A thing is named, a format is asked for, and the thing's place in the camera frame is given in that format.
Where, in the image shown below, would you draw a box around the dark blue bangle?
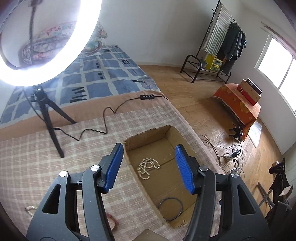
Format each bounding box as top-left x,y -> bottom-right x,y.
158,197 -> 183,221

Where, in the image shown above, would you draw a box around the red strap wristwatch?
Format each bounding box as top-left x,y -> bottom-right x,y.
106,213 -> 119,232

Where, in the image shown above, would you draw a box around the twisted white pearl necklace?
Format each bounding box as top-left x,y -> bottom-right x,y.
24,205 -> 38,218

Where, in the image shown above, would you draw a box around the small white pearl necklace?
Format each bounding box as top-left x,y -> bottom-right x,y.
137,158 -> 161,180

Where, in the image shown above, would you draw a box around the pink plaid blanket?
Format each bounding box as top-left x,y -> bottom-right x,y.
1,104 -> 222,240

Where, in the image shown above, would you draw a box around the brown cardboard box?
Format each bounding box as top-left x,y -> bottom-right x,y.
123,126 -> 197,228

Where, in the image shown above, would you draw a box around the orange cloth covered table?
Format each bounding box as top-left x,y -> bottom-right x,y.
213,83 -> 261,141

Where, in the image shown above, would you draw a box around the black tripod stand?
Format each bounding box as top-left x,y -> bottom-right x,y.
30,85 -> 76,158

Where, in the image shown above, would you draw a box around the blue patterned bed sheet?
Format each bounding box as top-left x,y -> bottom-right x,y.
0,44 -> 160,126

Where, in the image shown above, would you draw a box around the yellow box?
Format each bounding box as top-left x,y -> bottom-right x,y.
205,54 -> 223,72

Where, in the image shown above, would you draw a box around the black clothes rack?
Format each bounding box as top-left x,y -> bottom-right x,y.
179,0 -> 246,84

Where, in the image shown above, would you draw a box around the window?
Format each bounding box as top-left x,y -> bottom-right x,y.
255,23 -> 295,114

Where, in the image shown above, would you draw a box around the folded floral quilt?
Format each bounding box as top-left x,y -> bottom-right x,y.
32,21 -> 107,63

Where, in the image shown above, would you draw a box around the dark hanging clothes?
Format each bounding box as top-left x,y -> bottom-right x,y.
217,22 -> 247,75

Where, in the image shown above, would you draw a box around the striped hanging towel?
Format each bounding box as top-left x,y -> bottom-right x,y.
202,4 -> 232,56

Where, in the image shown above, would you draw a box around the power strip with cables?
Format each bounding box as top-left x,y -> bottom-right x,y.
200,126 -> 246,176

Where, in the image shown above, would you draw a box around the black power cable with remote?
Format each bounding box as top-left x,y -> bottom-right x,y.
23,87 -> 170,141

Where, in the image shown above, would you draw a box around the white ring light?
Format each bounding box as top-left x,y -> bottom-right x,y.
1,1 -> 102,87

